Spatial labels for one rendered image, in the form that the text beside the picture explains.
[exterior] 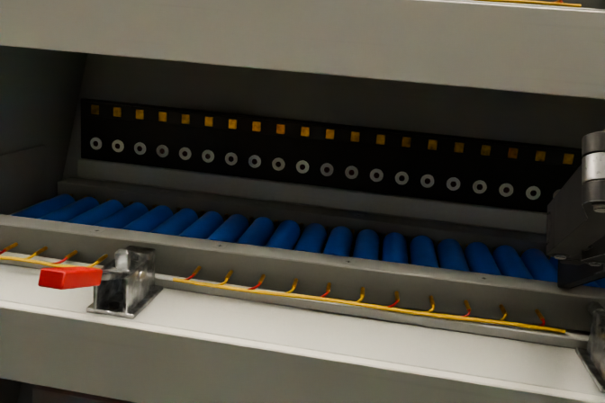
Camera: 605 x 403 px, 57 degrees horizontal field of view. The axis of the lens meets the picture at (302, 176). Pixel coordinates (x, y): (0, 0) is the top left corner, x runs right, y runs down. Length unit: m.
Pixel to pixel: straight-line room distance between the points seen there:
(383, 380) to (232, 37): 0.20
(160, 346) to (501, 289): 0.20
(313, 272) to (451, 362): 0.10
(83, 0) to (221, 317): 0.20
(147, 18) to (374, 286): 0.21
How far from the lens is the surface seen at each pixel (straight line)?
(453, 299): 0.35
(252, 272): 0.35
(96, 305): 0.33
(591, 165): 0.20
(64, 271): 0.27
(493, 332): 0.34
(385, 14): 0.32
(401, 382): 0.30
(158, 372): 0.32
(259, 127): 0.46
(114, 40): 0.36
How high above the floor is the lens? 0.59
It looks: 8 degrees up
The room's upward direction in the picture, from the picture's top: 8 degrees clockwise
